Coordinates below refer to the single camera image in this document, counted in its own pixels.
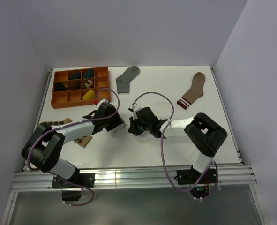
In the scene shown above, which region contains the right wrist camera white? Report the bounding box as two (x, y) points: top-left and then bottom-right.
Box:
(128, 103), (141, 120)

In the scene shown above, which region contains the grey sock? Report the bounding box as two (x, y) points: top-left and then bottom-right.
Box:
(115, 66), (140, 94)

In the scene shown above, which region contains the brown argyle rolled sock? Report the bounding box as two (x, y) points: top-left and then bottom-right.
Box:
(82, 78), (94, 89)

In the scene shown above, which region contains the dark brown rolled sock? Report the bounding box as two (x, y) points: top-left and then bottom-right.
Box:
(67, 80), (81, 90)

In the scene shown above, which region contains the orange compartment tray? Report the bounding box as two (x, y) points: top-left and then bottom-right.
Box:
(51, 67), (111, 109)

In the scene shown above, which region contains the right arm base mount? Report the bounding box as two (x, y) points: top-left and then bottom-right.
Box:
(174, 169), (217, 185)

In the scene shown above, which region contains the black sock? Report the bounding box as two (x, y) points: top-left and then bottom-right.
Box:
(54, 82), (67, 92)

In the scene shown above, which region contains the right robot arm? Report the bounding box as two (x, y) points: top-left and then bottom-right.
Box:
(128, 106), (228, 183)

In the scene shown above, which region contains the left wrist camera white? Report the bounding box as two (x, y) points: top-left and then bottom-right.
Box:
(94, 98), (109, 107)

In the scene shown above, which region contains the purple cable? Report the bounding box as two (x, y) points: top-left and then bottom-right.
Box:
(27, 88), (120, 207)
(131, 91), (218, 200)

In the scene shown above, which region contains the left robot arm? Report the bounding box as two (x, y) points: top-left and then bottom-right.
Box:
(21, 102), (124, 187)

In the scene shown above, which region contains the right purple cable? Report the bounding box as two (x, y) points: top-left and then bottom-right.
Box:
(131, 91), (218, 200)

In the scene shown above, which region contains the tan argyle sock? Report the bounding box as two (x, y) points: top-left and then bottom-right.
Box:
(41, 118), (92, 148)

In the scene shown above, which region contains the tan sock maroon striped cuff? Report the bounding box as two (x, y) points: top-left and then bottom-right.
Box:
(177, 72), (206, 110)

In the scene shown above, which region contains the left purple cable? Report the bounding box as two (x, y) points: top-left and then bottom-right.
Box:
(27, 88), (120, 207)

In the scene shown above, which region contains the yellow rolled sock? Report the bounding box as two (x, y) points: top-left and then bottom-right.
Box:
(82, 90), (95, 100)

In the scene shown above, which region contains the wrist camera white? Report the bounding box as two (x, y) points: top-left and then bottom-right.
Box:
(94, 98), (109, 107)
(128, 103), (141, 120)

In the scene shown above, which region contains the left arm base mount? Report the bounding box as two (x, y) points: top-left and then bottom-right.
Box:
(52, 172), (96, 202)

